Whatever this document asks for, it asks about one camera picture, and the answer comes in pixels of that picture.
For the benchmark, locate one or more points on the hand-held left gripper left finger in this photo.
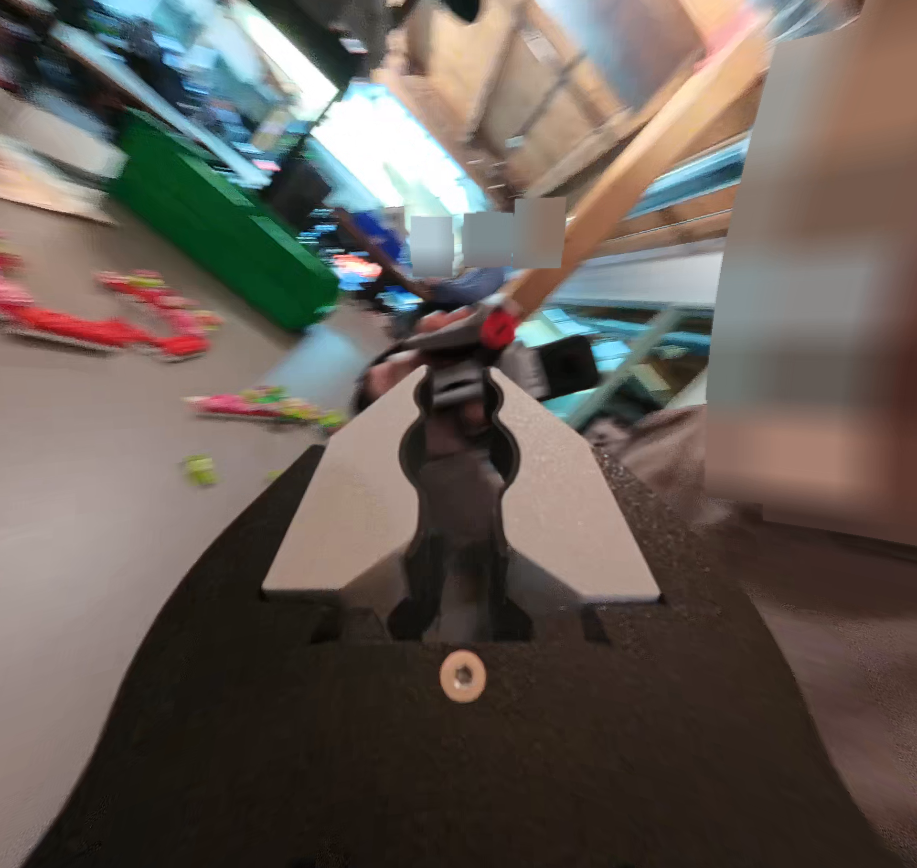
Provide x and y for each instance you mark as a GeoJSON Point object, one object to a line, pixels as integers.
{"type": "Point", "coordinates": [344, 510]}

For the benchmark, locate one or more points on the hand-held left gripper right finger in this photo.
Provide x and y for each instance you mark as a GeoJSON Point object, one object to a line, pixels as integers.
{"type": "Point", "coordinates": [566, 510]}

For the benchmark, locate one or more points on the small red flowered lego section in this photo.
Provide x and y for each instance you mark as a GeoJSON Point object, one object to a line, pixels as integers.
{"type": "Point", "coordinates": [258, 407]}

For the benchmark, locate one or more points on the pale lime lego plate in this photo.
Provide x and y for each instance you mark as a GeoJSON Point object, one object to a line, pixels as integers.
{"type": "Point", "coordinates": [200, 470]}

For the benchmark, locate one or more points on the red lego strip pink flowers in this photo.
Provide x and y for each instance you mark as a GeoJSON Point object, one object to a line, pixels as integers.
{"type": "Point", "coordinates": [86, 327]}

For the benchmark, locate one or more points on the person's right hand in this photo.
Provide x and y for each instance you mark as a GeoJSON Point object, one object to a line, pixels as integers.
{"type": "Point", "coordinates": [444, 320]}

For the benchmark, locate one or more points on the wooden beam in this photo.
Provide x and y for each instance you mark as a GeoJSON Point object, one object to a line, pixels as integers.
{"type": "Point", "coordinates": [645, 180]}

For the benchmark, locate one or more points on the person's grey-brown clothing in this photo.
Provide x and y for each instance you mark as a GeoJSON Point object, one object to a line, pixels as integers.
{"type": "Point", "coordinates": [824, 631]}

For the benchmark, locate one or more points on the green box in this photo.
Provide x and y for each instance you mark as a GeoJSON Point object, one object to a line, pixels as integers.
{"type": "Point", "coordinates": [215, 237]}

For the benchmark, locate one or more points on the teal metal frame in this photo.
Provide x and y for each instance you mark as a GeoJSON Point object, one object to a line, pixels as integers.
{"type": "Point", "coordinates": [630, 373]}

